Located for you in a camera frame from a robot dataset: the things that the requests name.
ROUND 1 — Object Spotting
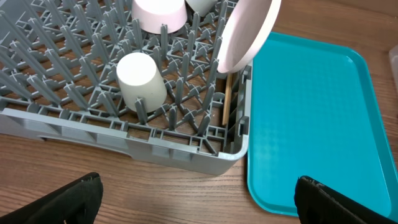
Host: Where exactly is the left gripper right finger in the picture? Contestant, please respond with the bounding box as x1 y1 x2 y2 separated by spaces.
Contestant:
294 175 397 224

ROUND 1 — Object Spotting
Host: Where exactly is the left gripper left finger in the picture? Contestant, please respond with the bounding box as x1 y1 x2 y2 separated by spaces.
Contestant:
1 172 103 223

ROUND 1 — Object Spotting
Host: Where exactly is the white paper cup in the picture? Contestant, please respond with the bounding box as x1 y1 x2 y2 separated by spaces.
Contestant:
116 52 167 112

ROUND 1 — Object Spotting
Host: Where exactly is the white round plate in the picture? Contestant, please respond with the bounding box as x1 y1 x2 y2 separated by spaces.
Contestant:
217 0 282 73

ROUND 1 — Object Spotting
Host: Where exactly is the pink shallow bowl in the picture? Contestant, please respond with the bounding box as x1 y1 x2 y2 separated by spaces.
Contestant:
132 0 187 34

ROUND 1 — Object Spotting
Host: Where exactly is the grey bowl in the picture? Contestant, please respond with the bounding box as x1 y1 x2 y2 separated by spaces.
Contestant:
185 0 217 17

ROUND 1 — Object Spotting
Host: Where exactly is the grey dishwasher rack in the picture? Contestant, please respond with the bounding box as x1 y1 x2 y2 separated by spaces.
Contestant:
1 0 252 175

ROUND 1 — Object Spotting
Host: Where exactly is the teal plastic tray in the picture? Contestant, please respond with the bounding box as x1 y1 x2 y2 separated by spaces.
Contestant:
247 32 397 220

